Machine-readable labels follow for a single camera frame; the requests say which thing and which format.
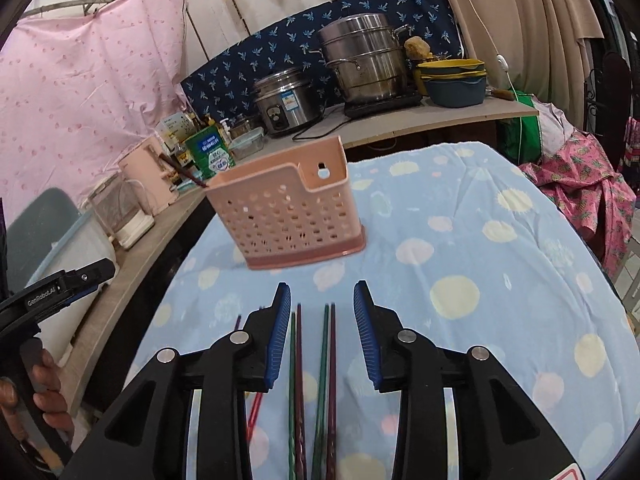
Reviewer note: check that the steel rice cooker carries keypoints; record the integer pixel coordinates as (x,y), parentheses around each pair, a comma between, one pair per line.
(285,102)

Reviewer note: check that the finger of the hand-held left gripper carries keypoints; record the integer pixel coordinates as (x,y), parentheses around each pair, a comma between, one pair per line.
(50,294)

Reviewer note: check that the black metal frame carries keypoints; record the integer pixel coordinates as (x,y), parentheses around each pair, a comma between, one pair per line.
(612,90)

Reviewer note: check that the yellow bowl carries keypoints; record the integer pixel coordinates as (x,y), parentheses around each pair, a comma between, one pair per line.
(450,64)
(452,77)

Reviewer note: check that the beige curtain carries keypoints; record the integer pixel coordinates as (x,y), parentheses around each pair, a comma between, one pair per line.
(515,10)

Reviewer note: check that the pale lavender cloth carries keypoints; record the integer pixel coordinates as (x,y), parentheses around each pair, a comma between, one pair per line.
(560,130)

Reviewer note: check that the bright red chopstick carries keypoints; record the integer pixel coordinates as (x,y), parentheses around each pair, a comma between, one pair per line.
(255,412)

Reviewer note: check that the brown sponge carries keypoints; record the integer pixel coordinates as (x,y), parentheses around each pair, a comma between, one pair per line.
(417,47)

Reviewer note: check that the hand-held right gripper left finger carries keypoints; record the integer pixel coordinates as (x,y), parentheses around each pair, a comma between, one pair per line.
(281,340)

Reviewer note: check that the black induction cooker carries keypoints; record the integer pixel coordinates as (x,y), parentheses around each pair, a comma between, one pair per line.
(385,102)

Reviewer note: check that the pink electric kettle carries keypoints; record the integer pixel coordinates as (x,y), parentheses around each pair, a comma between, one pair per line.
(147,175)

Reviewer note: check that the steel steamer pot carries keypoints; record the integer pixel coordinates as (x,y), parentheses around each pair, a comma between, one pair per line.
(365,60)

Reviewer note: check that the green cloth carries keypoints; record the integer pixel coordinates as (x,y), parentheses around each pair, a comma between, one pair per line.
(515,135)

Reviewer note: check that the pink perforated utensil holder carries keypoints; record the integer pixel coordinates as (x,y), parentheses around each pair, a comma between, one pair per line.
(280,210)

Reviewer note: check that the green detergent bag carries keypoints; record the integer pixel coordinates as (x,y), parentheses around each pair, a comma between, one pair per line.
(210,152)

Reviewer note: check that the white pump bottle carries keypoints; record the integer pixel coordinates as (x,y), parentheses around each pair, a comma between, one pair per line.
(225,132)

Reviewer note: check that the wooden counter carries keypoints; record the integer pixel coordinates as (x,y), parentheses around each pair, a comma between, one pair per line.
(400,122)

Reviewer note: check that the blue basin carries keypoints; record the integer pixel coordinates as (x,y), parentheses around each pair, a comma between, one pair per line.
(455,94)

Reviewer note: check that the white storage box grey lid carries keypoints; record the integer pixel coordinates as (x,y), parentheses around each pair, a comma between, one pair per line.
(55,240)

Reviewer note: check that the pink dotted curtain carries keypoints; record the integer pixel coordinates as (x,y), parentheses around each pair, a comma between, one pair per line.
(80,100)

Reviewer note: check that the green chopstick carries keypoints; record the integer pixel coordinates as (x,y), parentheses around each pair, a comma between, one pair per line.
(321,400)
(291,410)

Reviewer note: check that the navy printed cloth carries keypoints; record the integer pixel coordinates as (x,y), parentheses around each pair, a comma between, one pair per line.
(280,45)

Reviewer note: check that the pink pineapple print cloth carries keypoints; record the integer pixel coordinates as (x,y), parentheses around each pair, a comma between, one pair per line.
(580,180)

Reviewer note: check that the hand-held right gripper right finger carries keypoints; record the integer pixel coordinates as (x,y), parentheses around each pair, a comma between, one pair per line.
(365,340)

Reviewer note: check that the clear food container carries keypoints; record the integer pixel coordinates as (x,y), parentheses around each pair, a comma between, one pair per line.
(247,144)

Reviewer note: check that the person's left hand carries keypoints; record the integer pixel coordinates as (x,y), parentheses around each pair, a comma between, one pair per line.
(50,400)

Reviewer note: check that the blue dotted blanket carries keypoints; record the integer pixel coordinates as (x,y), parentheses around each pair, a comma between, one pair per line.
(475,240)

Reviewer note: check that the white printed packet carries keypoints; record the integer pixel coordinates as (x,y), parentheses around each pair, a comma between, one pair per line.
(176,130)

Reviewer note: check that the dark red chopstick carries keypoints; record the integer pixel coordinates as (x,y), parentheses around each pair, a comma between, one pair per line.
(331,400)
(300,385)

